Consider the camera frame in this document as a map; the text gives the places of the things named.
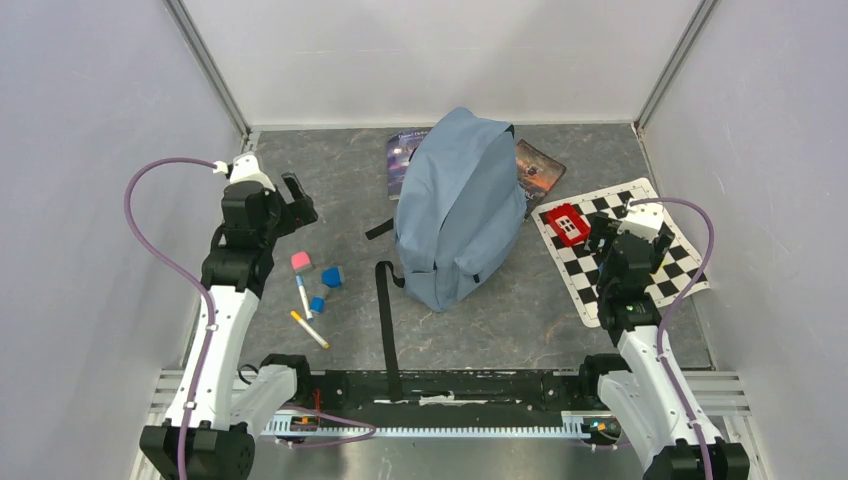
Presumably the blue grey glue stick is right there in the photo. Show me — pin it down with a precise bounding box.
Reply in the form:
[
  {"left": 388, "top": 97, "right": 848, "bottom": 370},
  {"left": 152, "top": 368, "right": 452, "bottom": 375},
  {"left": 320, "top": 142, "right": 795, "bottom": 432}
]
[{"left": 309, "top": 284, "right": 331, "bottom": 315}]

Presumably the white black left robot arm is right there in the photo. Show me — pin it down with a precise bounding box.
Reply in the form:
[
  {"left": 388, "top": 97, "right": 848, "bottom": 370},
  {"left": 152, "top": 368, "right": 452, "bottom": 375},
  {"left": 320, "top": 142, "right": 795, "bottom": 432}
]
[{"left": 139, "top": 172, "right": 318, "bottom": 479}]

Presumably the red toy block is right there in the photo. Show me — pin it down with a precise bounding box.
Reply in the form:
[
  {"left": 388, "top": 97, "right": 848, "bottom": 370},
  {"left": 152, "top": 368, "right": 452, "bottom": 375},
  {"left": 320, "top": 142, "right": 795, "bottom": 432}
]
[{"left": 545, "top": 203, "right": 590, "bottom": 247}]

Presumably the yellow cap marker pen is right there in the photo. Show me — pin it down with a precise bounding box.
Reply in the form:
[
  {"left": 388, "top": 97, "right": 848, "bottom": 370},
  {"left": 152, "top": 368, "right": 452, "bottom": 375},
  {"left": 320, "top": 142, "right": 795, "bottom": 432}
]
[{"left": 290, "top": 310, "right": 330, "bottom": 349}]

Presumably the pink grey eraser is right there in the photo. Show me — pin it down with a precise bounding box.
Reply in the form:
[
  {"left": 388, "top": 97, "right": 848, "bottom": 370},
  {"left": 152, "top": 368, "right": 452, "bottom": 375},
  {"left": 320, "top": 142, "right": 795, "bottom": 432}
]
[{"left": 290, "top": 251, "right": 313, "bottom": 275}]

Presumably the blue fabric backpack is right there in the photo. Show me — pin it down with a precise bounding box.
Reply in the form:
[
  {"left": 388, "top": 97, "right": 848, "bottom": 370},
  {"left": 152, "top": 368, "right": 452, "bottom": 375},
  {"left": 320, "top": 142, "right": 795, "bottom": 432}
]
[{"left": 366, "top": 107, "right": 527, "bottom": 402}]

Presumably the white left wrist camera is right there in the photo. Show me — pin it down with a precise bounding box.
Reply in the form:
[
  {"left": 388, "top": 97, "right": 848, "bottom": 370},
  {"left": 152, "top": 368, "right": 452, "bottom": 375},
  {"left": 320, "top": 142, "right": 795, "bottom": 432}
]
[{"left": 213, "top": 151, "right": 277, "bottom": 191}]

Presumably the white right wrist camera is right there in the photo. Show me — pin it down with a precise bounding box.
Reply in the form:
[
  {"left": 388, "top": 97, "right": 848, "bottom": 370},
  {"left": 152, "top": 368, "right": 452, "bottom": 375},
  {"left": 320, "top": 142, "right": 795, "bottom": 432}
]
[{"left": 617, "top": 202, "right": 664, "bottom": 242}]

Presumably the black white checkered mat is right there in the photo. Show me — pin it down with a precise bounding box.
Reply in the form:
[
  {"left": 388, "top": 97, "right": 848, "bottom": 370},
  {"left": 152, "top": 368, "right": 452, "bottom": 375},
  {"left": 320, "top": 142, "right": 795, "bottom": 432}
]
[{"left": 531, "top": 178, "right": 702, "bottom": 328}]

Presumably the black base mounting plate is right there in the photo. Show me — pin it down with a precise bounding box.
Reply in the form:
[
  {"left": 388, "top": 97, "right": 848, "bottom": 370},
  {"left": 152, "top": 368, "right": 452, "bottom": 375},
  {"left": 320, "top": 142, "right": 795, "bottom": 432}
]
[{"left": 305, "top": 370, "right": 602, "bottom": 428}]

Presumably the blue cap marker pen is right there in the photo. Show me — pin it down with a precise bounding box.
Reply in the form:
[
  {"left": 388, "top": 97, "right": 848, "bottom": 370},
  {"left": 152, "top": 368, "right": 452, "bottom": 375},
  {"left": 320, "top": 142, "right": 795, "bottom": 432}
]
[{"left": 295, "top": 273, "right": 314, "bottom": 324}]

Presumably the blue pencil sharpener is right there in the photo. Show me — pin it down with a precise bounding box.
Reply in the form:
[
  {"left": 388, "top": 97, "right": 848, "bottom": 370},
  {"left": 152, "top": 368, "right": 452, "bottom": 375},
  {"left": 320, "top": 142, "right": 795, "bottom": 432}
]
[{"left": 321, "top": 266, "right": 344, "bottom": 289}]

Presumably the purple paperback book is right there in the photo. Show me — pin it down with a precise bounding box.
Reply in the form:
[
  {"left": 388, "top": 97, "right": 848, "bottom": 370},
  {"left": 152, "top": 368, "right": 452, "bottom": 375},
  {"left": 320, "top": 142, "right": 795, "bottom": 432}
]
[{"left": 387, "top": 127, "right": 431, "bottom": 200}]

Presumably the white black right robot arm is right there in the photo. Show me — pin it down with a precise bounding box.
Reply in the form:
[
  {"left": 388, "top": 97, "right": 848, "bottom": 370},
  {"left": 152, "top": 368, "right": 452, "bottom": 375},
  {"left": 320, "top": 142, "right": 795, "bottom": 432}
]
[{"left": 577, "top": 213, "right": 751, "bottom": 479}]

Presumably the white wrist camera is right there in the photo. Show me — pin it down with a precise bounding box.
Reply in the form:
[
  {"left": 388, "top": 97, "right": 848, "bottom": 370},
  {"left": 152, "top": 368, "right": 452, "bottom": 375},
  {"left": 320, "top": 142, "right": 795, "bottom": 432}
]
[
  {"left": 213, "top": 151, "right": 277, "bottom": 191},
  {"left": 617, "top": 202, "right": 664, "bottom": 242}
]

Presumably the dark orange paperback book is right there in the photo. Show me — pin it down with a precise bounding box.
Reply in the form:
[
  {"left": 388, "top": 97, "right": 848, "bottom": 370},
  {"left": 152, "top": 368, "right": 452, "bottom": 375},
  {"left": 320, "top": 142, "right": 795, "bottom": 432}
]
[{"left": 516, "top": 139, "right": 567, "bottom": 218}]

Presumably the slotted cable duct rail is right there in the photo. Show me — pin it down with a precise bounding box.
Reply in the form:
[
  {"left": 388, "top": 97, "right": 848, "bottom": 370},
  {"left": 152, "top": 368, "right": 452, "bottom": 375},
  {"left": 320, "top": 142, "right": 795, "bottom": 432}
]
[{"left": 261, "top": 410, "right": 591, "bottom": 440}]

